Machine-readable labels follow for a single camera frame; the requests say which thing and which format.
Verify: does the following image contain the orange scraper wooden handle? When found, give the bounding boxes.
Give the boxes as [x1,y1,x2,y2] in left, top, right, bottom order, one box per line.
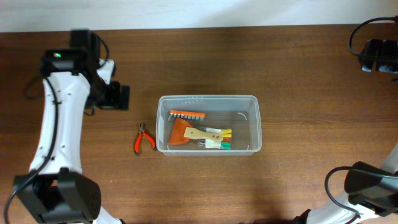
[169,118,217,146]

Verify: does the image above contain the orange socket rail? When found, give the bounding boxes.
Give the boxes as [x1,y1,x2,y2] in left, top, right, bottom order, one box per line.
[169,110,206,121]

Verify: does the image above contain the clear pack coloured plugs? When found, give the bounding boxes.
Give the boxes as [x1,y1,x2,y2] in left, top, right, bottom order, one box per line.
[198,128,233,150]

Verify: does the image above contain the clear plastic container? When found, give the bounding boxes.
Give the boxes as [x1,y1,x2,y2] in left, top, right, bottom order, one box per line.
[156,95,262,156]

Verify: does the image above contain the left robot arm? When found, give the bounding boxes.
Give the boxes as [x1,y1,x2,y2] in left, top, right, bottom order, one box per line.
[12,29,130,223]

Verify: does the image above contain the orange handled pliers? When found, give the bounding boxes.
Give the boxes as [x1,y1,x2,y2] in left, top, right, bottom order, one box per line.
[134,123,157,156]

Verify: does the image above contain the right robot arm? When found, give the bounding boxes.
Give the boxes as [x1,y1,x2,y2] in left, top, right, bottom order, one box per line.
[293,39,397,224]

